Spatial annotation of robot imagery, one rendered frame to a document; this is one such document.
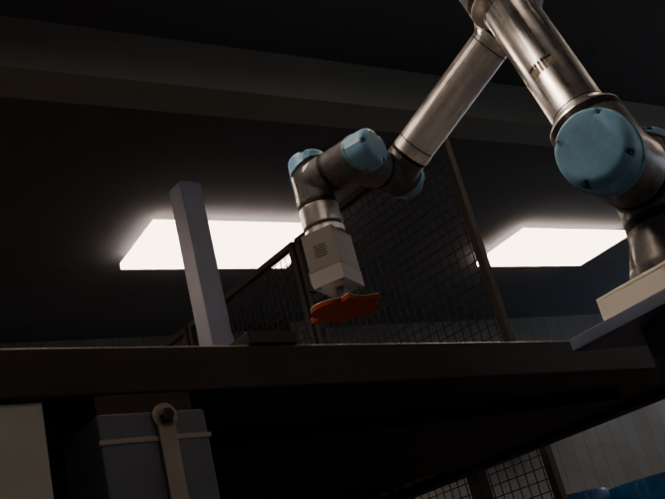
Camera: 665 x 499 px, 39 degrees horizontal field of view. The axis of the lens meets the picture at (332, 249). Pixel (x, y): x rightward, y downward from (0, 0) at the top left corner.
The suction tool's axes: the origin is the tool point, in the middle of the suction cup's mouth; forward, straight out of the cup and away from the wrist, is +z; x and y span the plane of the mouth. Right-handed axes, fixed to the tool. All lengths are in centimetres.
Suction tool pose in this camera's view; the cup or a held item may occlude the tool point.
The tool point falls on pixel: (345, 312)
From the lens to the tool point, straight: 165.2
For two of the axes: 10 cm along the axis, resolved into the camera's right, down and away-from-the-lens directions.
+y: -4.5, -2.3, -8.6
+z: 2.4, 9.0, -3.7
